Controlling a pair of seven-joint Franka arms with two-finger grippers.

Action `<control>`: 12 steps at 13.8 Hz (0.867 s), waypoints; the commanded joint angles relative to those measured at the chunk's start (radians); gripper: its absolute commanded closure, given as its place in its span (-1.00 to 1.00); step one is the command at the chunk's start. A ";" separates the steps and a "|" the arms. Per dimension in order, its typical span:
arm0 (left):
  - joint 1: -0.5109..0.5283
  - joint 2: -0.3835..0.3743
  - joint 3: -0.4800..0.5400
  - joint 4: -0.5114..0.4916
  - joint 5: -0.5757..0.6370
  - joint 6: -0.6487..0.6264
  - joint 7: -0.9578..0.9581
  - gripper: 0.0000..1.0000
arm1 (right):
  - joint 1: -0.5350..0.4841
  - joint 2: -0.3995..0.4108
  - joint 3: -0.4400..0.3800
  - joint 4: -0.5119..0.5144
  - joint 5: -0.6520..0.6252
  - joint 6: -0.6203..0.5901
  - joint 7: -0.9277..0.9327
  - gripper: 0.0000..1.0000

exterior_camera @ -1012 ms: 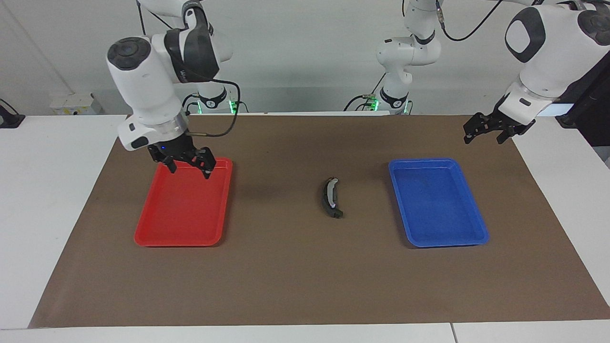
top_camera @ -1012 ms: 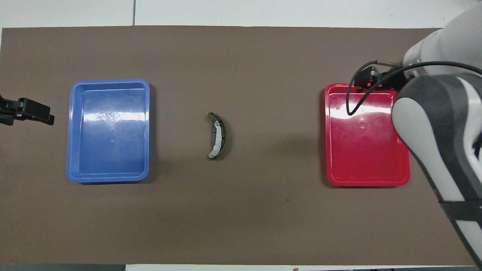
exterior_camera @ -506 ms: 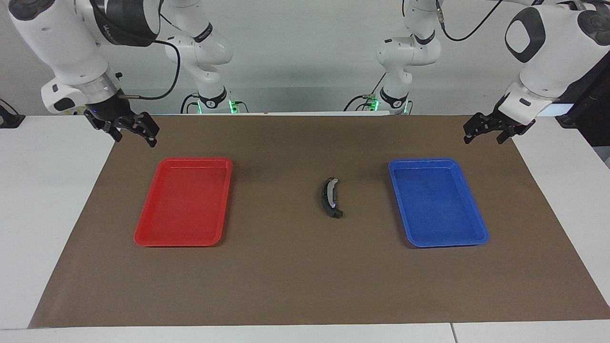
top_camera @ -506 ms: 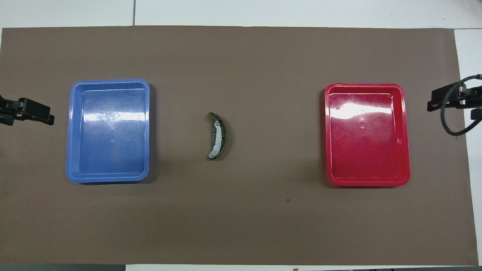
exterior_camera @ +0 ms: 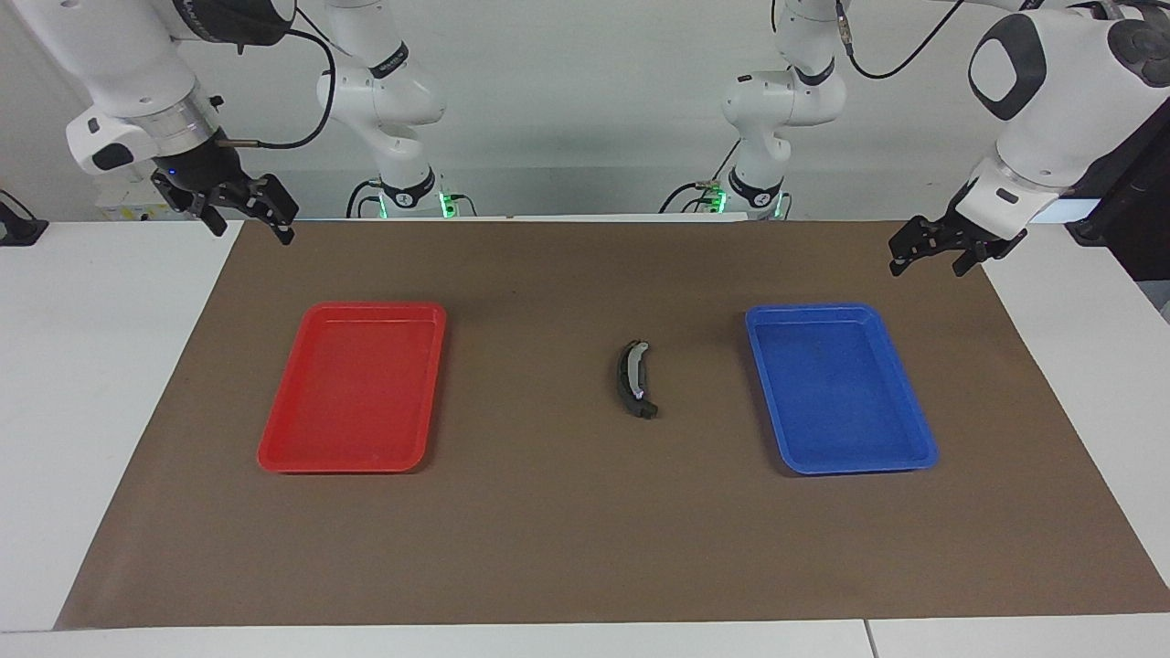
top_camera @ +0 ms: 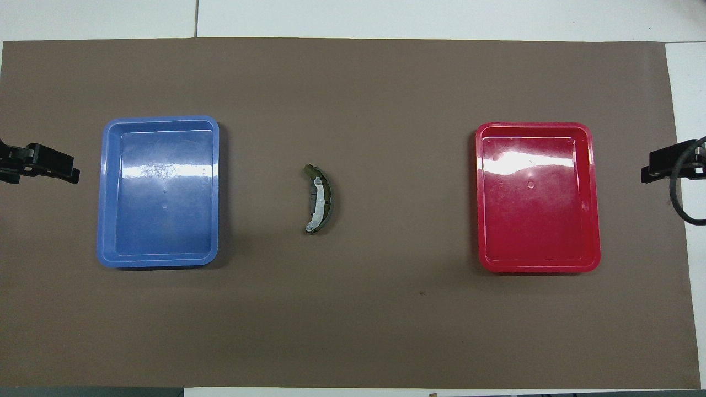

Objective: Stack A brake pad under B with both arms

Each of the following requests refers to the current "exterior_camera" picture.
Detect black right base cable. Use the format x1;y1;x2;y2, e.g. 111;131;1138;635
345;178;385;220

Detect white box with yellow label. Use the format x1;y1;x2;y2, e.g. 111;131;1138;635
95;178;197;222

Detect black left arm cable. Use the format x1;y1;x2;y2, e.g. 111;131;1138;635
836;0;966;80

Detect black monitor stand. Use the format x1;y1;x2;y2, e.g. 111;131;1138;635
1065;87;1170;284

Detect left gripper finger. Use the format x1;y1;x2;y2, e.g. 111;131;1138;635
951;228;1028;279
888;216;953;278

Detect black clamp stand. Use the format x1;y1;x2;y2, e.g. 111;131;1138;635
0;188;49;249

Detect blue plastic tray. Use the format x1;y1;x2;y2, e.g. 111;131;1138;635
744;303;941;477

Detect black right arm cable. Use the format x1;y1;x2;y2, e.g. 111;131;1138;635
224;26;337;151

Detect curved brake shoe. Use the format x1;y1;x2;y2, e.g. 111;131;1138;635
615;339;660;421

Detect red plastic tray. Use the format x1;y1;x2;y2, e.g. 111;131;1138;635
256;302;448;475

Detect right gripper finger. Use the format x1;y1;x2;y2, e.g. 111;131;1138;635
150;170;229;238
239;173;301;247

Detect brown table mat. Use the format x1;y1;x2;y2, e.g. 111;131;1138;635
53;219;1170;631

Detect black left base cable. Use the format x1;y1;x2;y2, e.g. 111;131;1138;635
658;137;743;217

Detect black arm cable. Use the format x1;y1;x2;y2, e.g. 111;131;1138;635
224;26;337;151
836;0;966;80

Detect black base cable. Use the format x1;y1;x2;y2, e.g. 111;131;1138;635
345;178;385;220
658;137;743;217

